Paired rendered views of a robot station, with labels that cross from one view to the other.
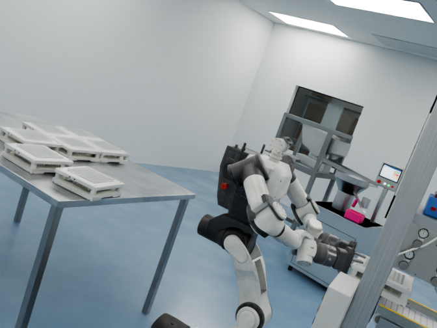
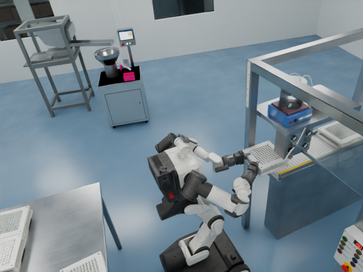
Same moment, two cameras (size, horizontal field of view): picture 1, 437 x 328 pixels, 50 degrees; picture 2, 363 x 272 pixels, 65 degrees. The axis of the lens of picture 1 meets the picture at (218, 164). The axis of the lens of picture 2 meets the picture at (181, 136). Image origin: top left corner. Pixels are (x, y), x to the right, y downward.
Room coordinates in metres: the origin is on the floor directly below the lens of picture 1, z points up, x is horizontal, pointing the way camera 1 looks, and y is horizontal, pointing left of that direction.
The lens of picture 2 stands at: (1.18, 0.65, 2.46)
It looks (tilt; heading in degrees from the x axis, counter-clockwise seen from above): 36 degrees down; 319
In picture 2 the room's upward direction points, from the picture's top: 7 degrees counter-clockwise
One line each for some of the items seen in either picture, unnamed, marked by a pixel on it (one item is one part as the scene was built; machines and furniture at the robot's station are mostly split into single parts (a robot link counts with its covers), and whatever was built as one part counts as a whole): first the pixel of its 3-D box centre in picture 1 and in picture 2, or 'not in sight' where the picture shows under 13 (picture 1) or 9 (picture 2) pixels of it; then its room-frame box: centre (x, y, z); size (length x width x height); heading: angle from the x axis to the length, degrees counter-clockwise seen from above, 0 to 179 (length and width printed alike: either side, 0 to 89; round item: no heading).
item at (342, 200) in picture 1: (352, 194); (114, 62); (4.83, -1.40, 0.95); 0.49 x 0.36 x 0.38; 53
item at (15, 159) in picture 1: (36, 163); not in sight; (2.34, 0.88, 0.88); 0.24 x 0.24 x 0.02; 61
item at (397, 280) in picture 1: (383, 273); (264, 155); (1.96, -0.82, 1.05); 0.25 x 0.24 x 0.02; 157
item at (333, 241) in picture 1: (339, 248); (234, 158); (2.11, -0.65, 1.05); 0.12 x 0.10 x 0.13; 59
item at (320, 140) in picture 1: (308, 187); (74, 70); (5.64, -1.12, 0.75); 1.43 x 1.06 x 1.50; 53
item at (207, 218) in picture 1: (228, 230); (176, 203); (2.24, -0.16, 0.92); 0.28 x 0.13 x 0.18; 67
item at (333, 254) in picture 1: (335, 258); (251, 173); (1.93, -0.60, 1.05); 0.12 x 0.10 x 0.13; 99
